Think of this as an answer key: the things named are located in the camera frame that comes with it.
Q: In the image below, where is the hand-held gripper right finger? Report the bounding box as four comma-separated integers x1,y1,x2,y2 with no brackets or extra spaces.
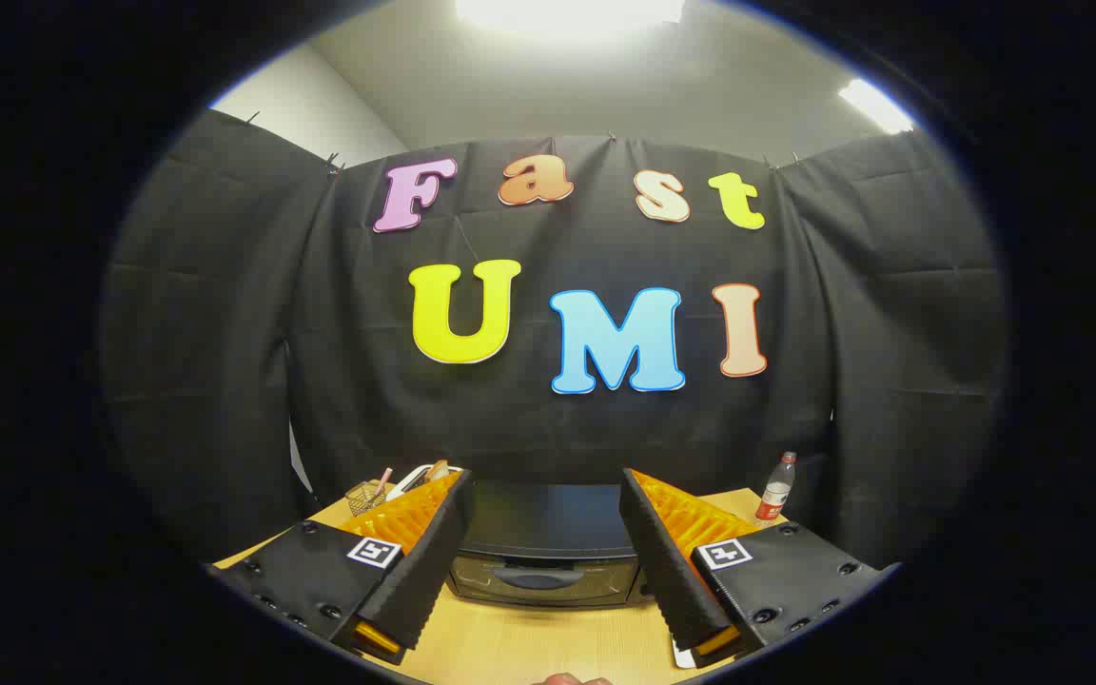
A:
618,468,901,669

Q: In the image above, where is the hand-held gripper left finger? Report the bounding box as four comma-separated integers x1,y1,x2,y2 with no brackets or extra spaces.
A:
210,468,475,667

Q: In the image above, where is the black toaster oven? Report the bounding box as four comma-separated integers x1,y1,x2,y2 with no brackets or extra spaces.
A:
448,479,654,610

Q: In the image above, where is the white bread toaster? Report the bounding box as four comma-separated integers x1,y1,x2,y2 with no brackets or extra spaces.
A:
386,463,463,502

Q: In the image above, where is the clear water bottle red label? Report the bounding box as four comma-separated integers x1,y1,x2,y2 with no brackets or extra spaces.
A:
755,451,798,524

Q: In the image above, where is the ceiling light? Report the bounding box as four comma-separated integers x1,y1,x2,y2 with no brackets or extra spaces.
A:
456,0,687,34

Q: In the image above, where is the metal wire basket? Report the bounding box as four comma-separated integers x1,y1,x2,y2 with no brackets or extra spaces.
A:
345,480,389,518

